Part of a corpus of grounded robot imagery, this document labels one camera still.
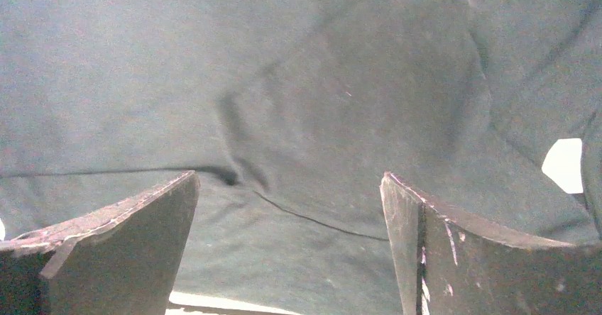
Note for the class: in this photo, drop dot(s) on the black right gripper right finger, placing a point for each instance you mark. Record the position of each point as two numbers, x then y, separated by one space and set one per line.
450 261

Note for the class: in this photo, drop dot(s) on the black t shirt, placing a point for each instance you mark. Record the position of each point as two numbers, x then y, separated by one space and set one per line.
290 112

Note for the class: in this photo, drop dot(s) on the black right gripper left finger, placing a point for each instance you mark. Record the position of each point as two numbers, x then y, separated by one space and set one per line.
120 259

